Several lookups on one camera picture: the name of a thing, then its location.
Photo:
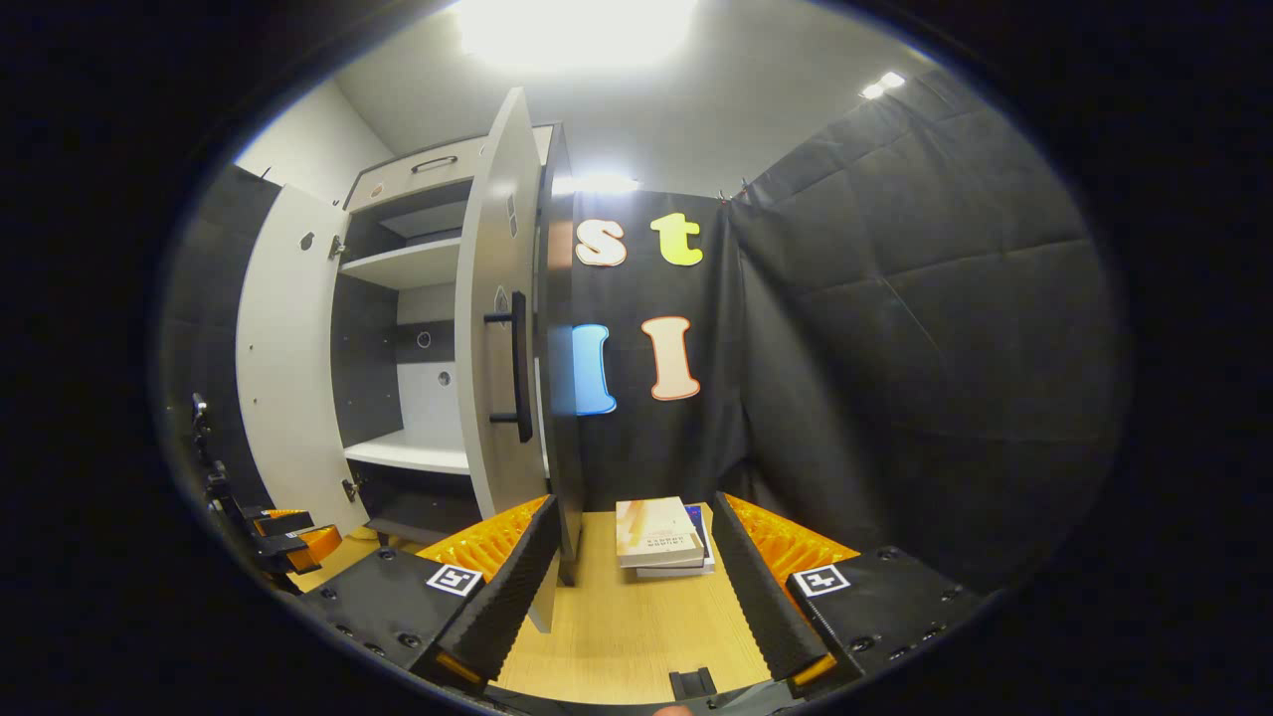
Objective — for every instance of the blue and white book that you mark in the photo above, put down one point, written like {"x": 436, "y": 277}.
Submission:
{"x": 705, "y": 537}

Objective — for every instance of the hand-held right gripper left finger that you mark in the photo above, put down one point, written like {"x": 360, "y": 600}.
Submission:
{"x": 517, "y": 597}

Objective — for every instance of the grey and white cabinet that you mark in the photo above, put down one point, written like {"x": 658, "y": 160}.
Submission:
{"x": 564, "y": 418}

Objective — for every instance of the black backdrop cloth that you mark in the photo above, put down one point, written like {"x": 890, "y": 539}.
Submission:
{"x": 895, "y": 348}

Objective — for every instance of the large ceiling light panel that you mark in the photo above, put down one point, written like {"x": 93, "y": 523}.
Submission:
{"x": 572, "y": 30}

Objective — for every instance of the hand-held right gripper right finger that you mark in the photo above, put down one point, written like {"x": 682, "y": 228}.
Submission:
{"x": 761, "y": 607}

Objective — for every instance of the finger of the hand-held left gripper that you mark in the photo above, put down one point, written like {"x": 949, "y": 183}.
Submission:
{"x": 316, "y": 547}
{"x": 286, "y": 521}

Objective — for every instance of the light grey cabinet door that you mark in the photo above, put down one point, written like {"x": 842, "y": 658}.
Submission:
{"x": 492, "y": 249}
{"x": 288, "y": 378}

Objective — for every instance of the light grey cabinet drawer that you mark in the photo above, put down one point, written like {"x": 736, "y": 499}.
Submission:
{"x": 398, "y": 181}

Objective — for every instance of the metal door hinge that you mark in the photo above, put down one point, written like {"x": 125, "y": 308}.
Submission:
{"x": 338, "y": 247}
{"x": 350, "y": 489}

